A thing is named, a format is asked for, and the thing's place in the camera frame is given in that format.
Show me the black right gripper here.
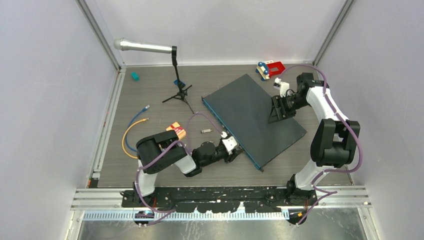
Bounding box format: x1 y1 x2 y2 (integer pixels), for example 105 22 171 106
268 93 310 124

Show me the small silver transceiver module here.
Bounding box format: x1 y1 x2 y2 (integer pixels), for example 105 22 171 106
200 128 213 134

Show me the yellow ethernet cable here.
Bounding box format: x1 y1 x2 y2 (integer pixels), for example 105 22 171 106
121 118 150 160

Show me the blue ethernet cable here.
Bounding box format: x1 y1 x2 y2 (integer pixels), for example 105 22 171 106
124 105 151 154

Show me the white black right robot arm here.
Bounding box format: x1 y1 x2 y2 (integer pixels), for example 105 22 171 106
268 72 361 205

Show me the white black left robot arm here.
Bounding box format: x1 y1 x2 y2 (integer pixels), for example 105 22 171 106
133 130 243 207

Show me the red blue toy truck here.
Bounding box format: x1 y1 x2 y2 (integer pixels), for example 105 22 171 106
255 60 286 81

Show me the red white cigarette box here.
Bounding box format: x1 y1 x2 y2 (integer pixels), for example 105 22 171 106
166 121 187 140

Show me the black microphone tripod stand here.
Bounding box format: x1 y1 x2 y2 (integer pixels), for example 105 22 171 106
162 46 194 114

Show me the teal toy block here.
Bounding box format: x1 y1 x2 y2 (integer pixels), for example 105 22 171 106
130 72 140 81

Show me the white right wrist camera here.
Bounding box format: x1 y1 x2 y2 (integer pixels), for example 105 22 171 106
273 77 290 98

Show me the dark grey network switch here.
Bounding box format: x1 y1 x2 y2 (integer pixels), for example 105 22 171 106
202 74 307 170

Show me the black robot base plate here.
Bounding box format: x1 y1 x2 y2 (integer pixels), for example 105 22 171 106
120 186 317 214

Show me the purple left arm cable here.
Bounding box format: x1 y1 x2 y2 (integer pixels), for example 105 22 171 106
134 112 228 226

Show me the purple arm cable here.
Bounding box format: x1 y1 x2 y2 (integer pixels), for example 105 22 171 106
281 64 364 226
134 112 228 226

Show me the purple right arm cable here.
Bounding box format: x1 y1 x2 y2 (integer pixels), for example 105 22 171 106
281 64 364 226

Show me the aluminium frame rail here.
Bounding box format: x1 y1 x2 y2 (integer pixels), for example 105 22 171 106
70 185 373 211

